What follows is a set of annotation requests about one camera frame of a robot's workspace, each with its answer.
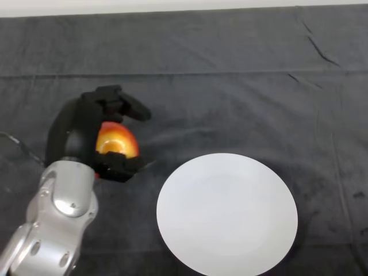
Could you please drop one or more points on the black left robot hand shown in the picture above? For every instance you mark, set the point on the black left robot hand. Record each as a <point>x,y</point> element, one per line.
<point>77,129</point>

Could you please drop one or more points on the red yellow apple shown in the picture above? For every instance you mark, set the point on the red yellow apple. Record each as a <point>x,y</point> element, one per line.
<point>126,141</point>

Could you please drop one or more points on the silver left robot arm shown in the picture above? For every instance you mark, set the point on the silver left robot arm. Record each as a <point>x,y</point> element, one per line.
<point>54,218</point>

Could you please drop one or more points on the white round plate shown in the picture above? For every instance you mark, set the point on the white round plate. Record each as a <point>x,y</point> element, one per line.
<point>227,215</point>

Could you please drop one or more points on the black cloth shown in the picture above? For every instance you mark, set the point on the black cloth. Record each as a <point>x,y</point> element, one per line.
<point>230,86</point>

